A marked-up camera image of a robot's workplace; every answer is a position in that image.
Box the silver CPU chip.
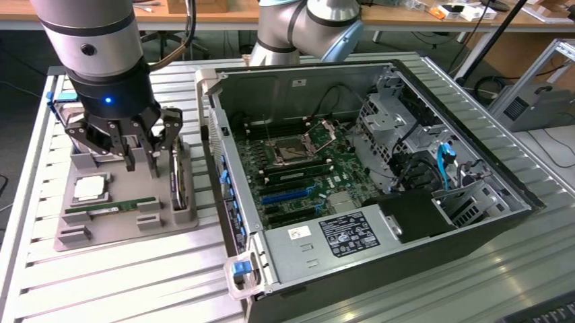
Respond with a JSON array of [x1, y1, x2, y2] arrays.
[[74, 176, 108, 199]]

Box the wooden block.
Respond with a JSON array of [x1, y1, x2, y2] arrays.
[[537, 0, 575, 16]]

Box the metal socket cover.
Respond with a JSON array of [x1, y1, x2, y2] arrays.
[[303, 120, 339, 153]]

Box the silver drive cage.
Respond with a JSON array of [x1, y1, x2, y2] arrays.
[[354, 92, 450, 176]]

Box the perforated silver disk bay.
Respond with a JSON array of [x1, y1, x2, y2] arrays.
[[431, 180, 527, 230]]

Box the black looped wire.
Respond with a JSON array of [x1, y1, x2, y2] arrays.
[[314, 83, 366, 116]]

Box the green motherboard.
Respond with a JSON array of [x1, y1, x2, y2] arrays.
[[232, 117, 387, 230]]

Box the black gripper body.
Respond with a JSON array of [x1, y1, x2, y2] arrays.
[[66, 62, 162, 153]]

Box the grey parts rack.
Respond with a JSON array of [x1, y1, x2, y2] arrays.
[[54, 133, 202, 252]]

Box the grey box with handle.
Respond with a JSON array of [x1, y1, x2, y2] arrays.
[[489, 80, 575, 132]]

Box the black keyboard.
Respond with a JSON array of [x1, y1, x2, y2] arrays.
[[501, 297, 575, 323]]

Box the orange white box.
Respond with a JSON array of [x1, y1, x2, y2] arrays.
[[429, 3, 465, 21]]

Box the silver hard disk drive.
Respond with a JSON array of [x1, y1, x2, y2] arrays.
[[58, 102, 139, 163]]

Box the black RAM slot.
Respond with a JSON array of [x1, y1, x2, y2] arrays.
[[247, 124, 311, 136], [260, 164, 328, 178], [244, 116, 307, 128], [256, 157, 324, 172], [258, 160, 327, 175], [246, 120, 310, 132], [247, 128, 312, 141]]

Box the silver power supply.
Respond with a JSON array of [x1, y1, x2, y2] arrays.
[[263, 203, 400, 287]]

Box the black plastic shroud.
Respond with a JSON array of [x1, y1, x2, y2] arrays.
[[362, 190, 458, 245]]

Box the blue disk caddy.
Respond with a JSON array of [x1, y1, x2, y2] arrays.
[[46, 91, 83, 117]]

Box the blue expansion slot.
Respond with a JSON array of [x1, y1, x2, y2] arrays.
[[260, 188, 312, 205]]

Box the graphics card with metal bracket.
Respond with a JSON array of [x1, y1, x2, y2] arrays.
[[167, 134, 190, 212]]

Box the black office chair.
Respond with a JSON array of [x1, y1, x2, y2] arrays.
[[139, 30, 212, 61]]

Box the aluminium profile frame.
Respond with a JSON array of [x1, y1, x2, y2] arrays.
[[487, 38, 575, 112]]

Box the black tripod pole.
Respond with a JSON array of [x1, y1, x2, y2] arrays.
[[454, 0, 530, 85]]

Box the green RAM stick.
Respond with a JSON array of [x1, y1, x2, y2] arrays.
[[263, 166, 331, 184], [64, 199, 159, 215]]

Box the silver chipset heatsink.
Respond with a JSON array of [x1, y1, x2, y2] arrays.
[[327, 193, 359, 211]]

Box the blue case latch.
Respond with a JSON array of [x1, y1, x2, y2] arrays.
[[228, 260, 251, 280]]

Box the black open PC case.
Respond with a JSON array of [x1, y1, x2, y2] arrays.
[[194, 59, 547, 323]]

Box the CPU socket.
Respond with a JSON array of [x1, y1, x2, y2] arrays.
[[268, 136, 315, 166]]

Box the blue data wire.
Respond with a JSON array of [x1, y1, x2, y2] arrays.
[[434, 143, 458, 192]]

